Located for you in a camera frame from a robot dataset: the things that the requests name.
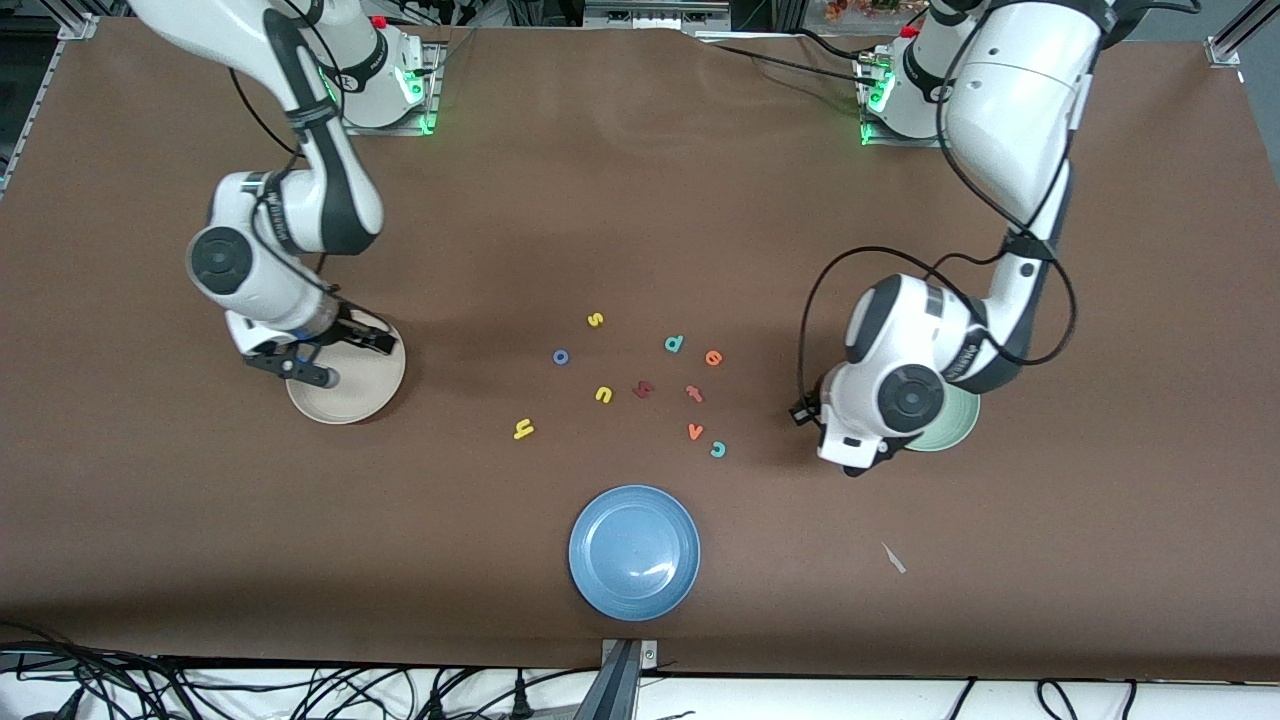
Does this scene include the beige plate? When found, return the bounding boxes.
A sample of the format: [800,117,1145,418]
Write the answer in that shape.
[285,312,407,426]

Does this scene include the green plate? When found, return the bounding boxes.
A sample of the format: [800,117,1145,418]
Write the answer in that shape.
[905,385,982,453]

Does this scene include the blue plate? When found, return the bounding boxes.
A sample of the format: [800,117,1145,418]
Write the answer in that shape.
[567,484,702,623]

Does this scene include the brown paper table cover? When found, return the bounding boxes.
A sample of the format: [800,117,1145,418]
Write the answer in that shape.
[0,18,1280,683]

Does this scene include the orange flowers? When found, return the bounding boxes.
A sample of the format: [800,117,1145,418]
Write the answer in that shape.
[823,0,929,23]

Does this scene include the grey device box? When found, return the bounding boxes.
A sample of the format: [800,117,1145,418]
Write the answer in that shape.
[583,0,733,31]

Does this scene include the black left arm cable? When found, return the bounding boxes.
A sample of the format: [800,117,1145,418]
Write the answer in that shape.
[797,40,1079,401]

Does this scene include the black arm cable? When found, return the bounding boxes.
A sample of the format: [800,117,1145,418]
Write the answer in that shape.
[797,40,1079,401]
[228,0,351,301]

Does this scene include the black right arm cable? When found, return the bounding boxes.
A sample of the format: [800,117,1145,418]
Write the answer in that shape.
[228,0,351,301]

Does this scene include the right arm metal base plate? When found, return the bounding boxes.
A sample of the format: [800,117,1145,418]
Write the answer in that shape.
[330,40,446,137]

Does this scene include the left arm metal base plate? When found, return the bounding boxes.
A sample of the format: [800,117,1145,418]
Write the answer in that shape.
[858,50,951,151]

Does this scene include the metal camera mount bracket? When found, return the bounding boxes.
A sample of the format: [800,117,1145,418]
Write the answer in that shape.
[575,638,661,720]

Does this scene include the black base cable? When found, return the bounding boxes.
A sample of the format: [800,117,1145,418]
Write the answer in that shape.
[700,38,873,89]

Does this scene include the aluminium frame profile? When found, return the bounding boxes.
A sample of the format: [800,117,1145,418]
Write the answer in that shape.
[1205,0,1280,69]

